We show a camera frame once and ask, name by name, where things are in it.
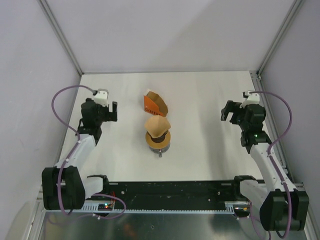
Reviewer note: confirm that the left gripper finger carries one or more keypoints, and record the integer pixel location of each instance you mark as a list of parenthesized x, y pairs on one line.
[(111, 117), (113, 107)]

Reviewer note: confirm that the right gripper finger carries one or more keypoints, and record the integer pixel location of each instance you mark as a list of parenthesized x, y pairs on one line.
[(230, 107), (235, 118)]

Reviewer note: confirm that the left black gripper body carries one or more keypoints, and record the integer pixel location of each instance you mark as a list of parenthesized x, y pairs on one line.
[(101, 111)]

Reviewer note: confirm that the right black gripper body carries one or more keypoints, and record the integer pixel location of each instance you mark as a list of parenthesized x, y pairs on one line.
[(243, 124)]

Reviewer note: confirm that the orange coffee filter holder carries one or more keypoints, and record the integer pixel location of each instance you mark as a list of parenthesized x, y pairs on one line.
[(152, 107)]

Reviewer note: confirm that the single brown paper filter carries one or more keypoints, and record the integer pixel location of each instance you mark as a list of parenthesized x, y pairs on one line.
[(157, 125)]

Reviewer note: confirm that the wooden ring dripper stand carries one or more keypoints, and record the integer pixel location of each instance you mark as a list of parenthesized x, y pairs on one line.
[(159, 142)]

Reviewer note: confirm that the glass coffee server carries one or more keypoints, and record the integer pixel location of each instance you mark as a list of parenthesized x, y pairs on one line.
[(160, 151)]

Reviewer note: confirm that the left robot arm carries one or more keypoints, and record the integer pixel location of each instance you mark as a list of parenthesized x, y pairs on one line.
[(62, 185)]

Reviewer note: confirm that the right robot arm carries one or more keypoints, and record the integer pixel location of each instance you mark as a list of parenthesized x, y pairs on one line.
[(281, 205)]

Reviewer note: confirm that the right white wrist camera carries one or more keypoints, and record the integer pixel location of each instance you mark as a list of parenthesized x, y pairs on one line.
[(250, 97)]

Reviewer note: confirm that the right aluminium side rail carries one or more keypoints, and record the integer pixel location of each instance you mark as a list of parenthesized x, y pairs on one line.
[(311, 228)]

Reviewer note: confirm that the grey slotted cable duct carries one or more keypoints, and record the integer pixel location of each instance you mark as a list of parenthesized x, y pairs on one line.
[(228, 208)]

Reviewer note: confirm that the right aluminium frame post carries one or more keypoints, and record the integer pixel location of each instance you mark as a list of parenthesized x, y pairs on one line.
[(280, 34)]

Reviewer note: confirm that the aluminium frame post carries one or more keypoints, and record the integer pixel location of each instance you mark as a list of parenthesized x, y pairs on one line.
[(280, 34), (50, 16)]

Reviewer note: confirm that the left aluminium frame post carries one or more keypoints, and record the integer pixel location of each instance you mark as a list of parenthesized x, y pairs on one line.
[(50, 16)]

